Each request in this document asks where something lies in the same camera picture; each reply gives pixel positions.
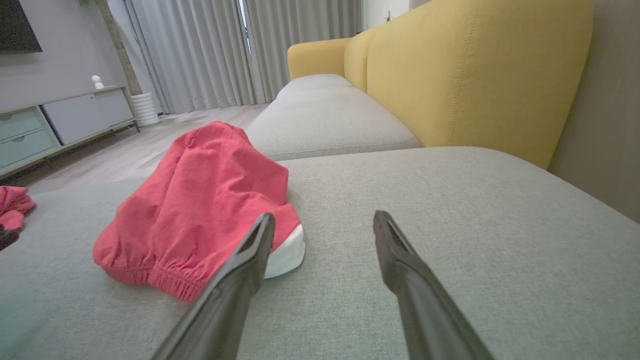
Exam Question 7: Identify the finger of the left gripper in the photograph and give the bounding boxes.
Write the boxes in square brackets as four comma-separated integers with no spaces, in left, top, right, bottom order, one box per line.
[0,224,21,252]

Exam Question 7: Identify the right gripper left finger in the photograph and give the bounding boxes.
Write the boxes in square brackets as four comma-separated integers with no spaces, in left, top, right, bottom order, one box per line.
[150,212,276,360]

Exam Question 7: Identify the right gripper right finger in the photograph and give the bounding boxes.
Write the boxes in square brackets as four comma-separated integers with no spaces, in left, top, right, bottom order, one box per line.
[373,210,496,360]

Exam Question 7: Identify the red and white jersey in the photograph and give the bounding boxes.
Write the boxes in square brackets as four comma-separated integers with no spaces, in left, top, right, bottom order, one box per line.
[92,120,307,304]

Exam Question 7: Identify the red garment with white trim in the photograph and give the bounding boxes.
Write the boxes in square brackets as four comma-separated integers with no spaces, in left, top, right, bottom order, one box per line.
[0,185,37,232]

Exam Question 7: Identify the grey and yellow sofa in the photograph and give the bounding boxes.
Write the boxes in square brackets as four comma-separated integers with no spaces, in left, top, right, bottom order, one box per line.
[0,146,640,360]

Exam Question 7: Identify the mint and grey TV cabinet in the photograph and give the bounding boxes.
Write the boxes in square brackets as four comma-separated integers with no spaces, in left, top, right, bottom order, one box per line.
[0,85,141,182]

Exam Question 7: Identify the white ribbed planter pot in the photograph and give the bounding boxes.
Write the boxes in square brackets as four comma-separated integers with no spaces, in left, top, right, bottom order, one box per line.
[130,92,161,128]

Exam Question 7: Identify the grey sofa seat cushion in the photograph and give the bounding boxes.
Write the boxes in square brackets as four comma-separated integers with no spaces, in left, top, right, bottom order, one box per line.
[245,87,422,162]
[275,73,355,101]

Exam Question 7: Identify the black television screen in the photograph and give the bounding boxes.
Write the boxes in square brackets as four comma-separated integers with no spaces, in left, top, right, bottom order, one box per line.
[0,0,44,55]

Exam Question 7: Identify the brown plant trunk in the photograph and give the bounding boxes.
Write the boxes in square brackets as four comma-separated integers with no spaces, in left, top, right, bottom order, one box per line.
[95,0,144,97]

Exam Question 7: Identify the yellow sofa backrest cushion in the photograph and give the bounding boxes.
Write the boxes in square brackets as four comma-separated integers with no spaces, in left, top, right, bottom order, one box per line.
[366,0,594,170]
[343,27,377,94]

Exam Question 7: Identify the grey pleated curtain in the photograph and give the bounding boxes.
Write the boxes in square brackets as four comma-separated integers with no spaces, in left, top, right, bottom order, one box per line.
[124,0,251,115]
[244,0,364,103]

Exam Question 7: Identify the yellow sofa armrest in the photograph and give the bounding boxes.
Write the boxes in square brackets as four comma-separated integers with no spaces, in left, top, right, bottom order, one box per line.
[287,37,352,81]

